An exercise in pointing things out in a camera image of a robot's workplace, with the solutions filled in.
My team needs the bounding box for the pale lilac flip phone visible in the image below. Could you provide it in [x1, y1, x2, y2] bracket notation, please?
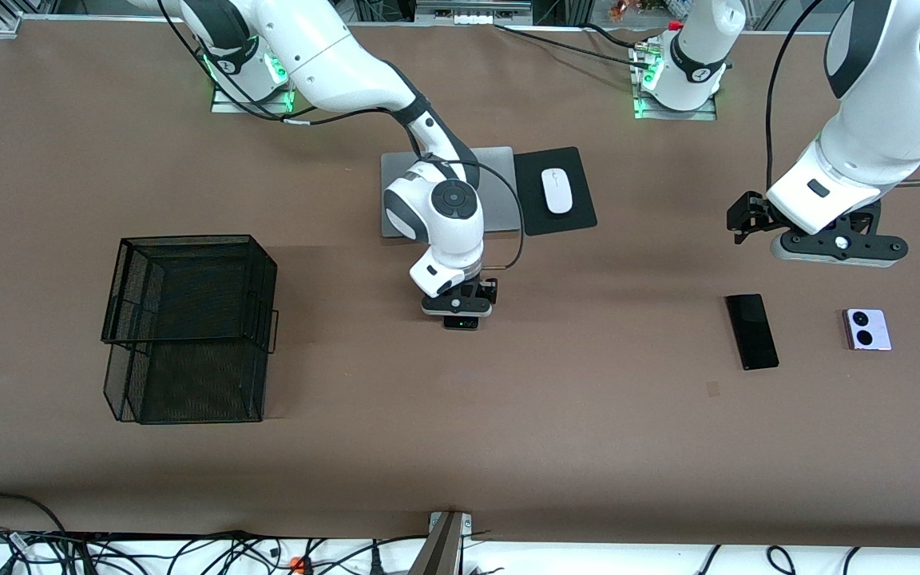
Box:
[842, 307, 894, 352]

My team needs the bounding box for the black slab phone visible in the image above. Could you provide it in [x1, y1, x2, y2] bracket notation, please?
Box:
[725, 293, 781, 372]

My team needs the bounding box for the silver closed laptop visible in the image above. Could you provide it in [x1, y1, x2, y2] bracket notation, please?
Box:
[380, 146, 521, 239]

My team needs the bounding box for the white computer mouse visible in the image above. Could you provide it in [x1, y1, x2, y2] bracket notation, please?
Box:
[541, 168, 574, 216]

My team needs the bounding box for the black mouse pad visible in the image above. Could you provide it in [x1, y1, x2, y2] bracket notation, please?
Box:
[514, 146, 598, 237]

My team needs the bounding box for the white power strip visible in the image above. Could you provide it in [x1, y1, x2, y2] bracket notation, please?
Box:
[416, 0, 534, 26]

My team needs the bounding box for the black mesh two-tier organizer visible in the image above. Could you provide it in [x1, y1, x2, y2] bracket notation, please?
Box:
[101, 234, 280, 425]

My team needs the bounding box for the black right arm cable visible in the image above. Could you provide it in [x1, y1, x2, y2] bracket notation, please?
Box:
[155, 0, 526, 271]

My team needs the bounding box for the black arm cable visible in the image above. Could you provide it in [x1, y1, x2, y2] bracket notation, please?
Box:
[763, 0, 828, 192]
[155, 0, 526, 271]

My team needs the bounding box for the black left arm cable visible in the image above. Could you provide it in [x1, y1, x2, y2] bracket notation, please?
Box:
[763, 0, 828, 192]

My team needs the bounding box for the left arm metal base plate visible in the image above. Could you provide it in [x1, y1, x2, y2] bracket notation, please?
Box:
[633, 94, 719, 122]

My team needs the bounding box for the short black table cable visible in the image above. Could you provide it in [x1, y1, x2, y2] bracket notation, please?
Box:
[580, 22, 648, 50]

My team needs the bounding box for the long black table cable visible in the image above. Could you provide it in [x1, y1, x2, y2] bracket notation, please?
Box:
[494, 24, 652, 69]

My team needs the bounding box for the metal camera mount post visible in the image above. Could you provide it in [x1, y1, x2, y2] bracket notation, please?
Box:
[408, 511, 474, 575]

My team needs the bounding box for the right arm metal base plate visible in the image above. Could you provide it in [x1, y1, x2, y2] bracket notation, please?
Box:
[211, 80, 295, 115]

